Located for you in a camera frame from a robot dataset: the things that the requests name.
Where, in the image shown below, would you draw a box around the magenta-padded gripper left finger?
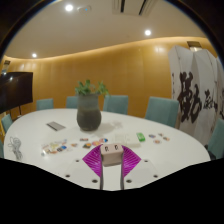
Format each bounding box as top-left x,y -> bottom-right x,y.
63,144 -> 105,191

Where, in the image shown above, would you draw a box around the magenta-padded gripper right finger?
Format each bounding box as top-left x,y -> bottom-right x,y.
119,145 -> 161,191

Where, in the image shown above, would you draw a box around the small pinkish white charger block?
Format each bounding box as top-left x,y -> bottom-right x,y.
100,143 -> 125,167

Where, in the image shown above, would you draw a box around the colourful small cards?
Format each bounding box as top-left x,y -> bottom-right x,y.
41,139 -> 70,156
147,132 -> 171,145
71,136 -> 110,150

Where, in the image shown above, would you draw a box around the white flat box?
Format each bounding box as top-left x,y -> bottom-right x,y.
113,133 -> 141,148

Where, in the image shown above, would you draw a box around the small green item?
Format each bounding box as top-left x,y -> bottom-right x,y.
135,132 -> 147,143

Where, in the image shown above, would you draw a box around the potted plant in dark vase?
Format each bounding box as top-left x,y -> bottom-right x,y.
74,79 -> 110,132

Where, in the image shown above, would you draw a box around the teal chairs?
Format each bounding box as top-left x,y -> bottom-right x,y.
0,95 -> 224,161

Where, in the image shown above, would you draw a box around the black television screen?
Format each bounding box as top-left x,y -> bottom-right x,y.
0,71 -> 34,115

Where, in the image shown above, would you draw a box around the white calligraphy folding screen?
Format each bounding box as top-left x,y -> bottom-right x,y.
167,45 -> 224,146

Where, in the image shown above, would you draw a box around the ceiling air conditioner vent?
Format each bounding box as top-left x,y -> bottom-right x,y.
111,0 -> 158,17

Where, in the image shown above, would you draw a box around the round ceiling lights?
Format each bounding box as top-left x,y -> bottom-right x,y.
31,3 -> 153,60

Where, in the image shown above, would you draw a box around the white power strip cable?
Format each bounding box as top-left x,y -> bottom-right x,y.
8,136 -> 25,162

